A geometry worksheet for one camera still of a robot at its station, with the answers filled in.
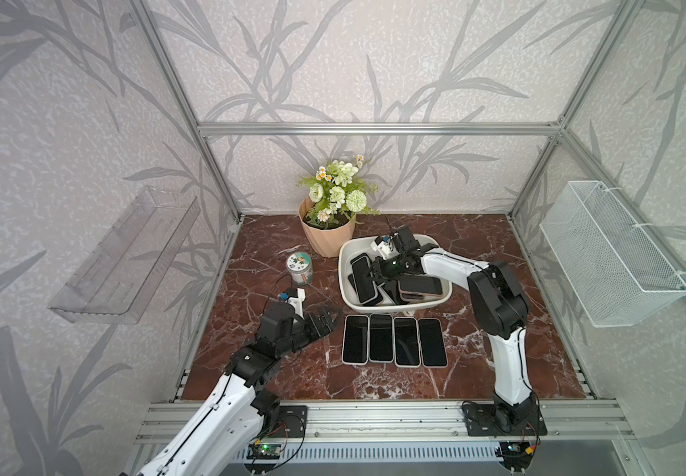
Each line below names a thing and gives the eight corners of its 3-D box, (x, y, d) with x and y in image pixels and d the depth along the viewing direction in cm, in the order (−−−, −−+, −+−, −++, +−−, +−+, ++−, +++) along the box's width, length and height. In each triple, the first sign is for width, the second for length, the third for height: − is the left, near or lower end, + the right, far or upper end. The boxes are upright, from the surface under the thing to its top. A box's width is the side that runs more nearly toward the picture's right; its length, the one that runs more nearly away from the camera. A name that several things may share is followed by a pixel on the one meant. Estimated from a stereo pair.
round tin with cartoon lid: (290, 285, 102) (285, 270, 95) (293, 266, 107) (289, 251, 100) (311, 285, 102) (308, 270, 95) (314, 266, 107) (310, 251, 100)
